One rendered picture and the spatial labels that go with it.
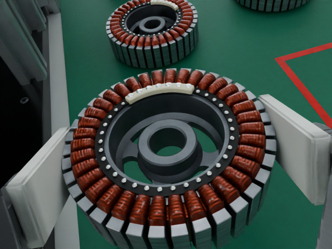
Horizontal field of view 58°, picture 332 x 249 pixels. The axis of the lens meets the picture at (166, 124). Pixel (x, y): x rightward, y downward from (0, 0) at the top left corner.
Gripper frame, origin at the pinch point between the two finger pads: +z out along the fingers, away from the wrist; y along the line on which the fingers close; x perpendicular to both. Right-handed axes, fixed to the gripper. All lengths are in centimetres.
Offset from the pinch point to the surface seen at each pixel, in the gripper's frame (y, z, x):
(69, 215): -9.6, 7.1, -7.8
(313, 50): 17.6, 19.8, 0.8
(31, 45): -13.4, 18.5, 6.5
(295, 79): 14.1, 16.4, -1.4
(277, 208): 7.6, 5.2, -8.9
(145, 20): -0.9, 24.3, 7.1
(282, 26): 15.9, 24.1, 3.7
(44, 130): -12.2, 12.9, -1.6
